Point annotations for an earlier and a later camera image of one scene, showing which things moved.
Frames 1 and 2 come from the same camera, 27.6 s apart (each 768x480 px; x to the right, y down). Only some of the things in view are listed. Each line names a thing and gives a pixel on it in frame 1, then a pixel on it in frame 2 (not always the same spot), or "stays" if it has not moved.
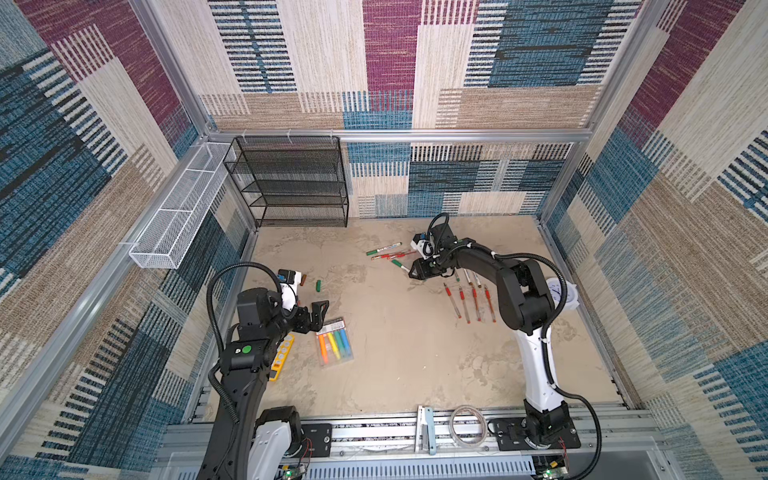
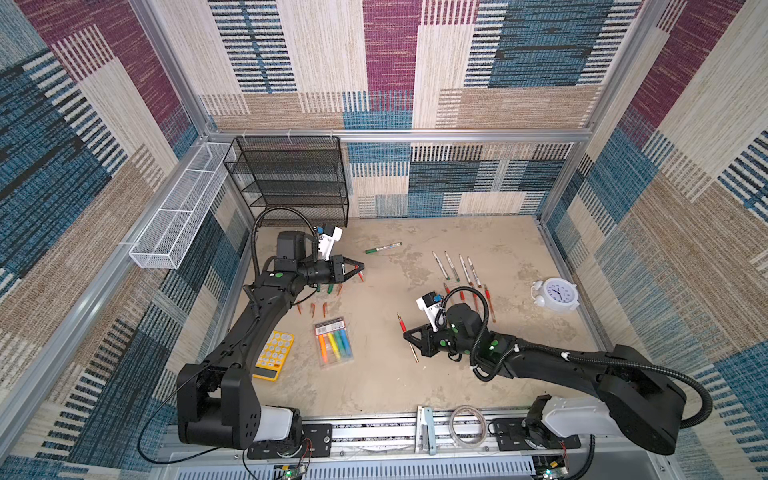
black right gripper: x=421 y=269 → x=425 y=343
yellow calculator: x=283 y=352 stays
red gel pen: x=488 y=296 stays
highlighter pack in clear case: x=333 y=341 stays
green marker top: x=373 y=251 stays
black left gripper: x=301 y=325 → x=335 y=266
